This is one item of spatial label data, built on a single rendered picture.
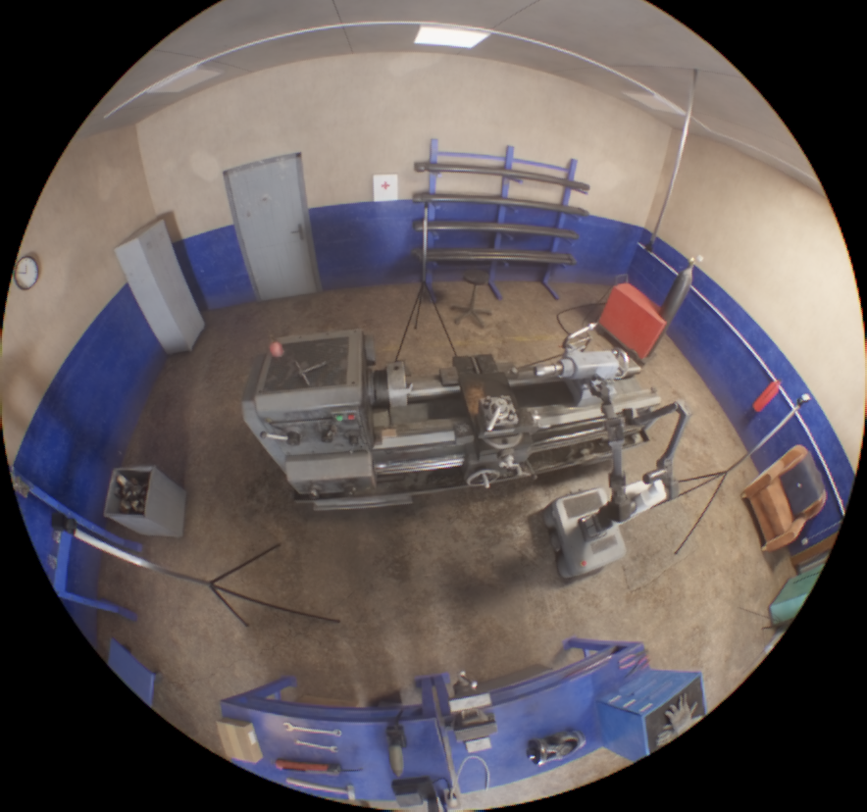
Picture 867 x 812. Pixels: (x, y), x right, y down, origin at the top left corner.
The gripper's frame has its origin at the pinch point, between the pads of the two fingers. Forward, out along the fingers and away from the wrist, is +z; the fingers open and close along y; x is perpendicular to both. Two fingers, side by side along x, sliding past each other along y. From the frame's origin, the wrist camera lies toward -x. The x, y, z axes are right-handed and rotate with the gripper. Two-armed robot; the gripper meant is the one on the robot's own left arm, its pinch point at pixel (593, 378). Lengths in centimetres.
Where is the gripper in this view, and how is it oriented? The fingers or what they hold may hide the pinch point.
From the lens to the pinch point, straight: 202.0
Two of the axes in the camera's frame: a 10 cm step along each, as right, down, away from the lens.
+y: -3.6, 6.6, 6.6
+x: 9.2, 1.3, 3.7
